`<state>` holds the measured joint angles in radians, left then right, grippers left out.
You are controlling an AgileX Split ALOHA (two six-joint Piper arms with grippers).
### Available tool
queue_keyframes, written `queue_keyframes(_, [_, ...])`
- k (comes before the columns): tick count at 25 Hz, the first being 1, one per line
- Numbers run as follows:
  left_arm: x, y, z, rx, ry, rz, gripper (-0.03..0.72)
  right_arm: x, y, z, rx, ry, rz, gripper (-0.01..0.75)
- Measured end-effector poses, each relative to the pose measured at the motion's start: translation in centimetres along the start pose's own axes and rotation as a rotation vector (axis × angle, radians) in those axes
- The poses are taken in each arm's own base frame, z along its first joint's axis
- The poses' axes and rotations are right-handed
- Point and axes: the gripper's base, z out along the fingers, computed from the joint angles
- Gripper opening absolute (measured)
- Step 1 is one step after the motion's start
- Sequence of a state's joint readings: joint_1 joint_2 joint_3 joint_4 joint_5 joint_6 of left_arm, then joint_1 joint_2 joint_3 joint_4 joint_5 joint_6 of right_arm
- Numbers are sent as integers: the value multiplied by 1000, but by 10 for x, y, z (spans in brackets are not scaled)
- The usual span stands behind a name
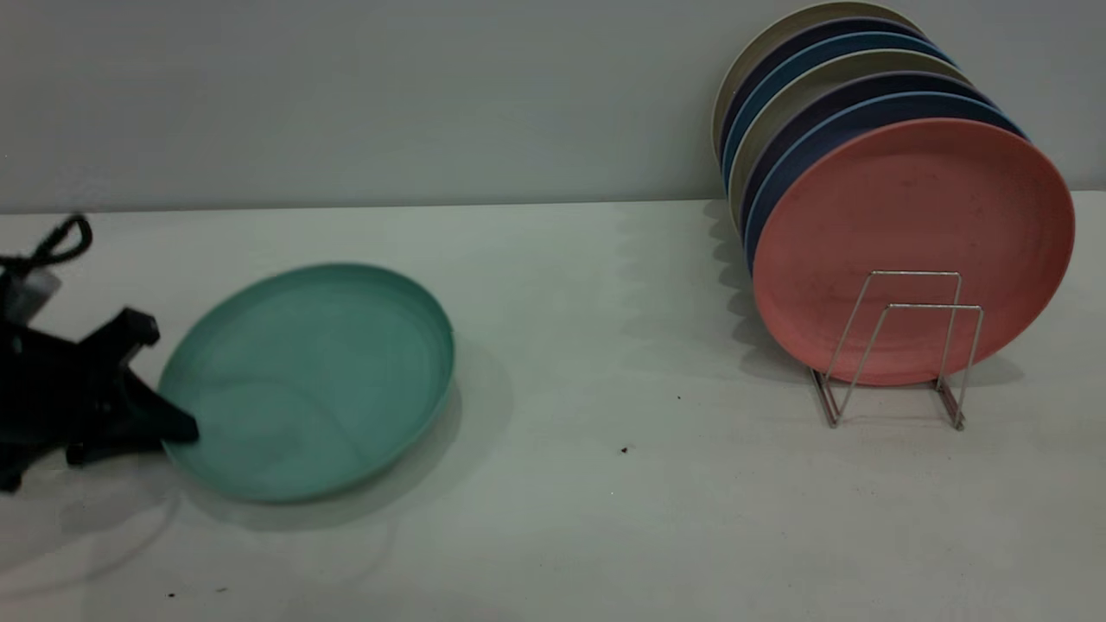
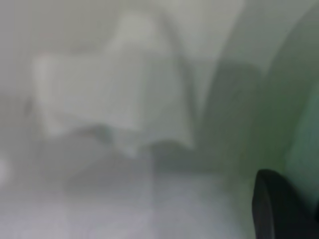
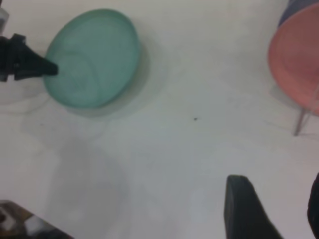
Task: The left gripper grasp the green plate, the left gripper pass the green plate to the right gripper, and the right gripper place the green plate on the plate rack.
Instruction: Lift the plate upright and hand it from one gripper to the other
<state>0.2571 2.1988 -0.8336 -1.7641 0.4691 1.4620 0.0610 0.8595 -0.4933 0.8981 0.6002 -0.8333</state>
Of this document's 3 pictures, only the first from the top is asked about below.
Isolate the black braided cable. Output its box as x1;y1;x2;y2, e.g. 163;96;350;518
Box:
0;213;94;279

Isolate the metal wire plate rack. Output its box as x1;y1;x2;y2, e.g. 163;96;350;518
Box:
810;270;985;431

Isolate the dark purple round plate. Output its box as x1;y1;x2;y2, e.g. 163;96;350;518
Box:
740;71;1001;241
719;16;932;152

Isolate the beige round plate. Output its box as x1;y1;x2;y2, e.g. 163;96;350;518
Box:
712;1;927;165
728;49;975;232

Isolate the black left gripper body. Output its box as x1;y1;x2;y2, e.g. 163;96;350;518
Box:
0;308;162;495

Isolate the green round plate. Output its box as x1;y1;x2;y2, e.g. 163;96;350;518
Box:
157;263;456;505

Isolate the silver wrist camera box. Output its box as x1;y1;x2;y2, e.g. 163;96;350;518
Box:
0;266;63;327

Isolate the blue round plate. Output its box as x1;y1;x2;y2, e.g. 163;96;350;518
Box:
744;92;1031;276
723;32;957;189

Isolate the pink round plate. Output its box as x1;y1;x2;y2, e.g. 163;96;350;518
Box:
751;117;1077;388

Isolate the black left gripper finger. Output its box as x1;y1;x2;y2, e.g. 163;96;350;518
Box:
66;440;171;468
119;368;200;447

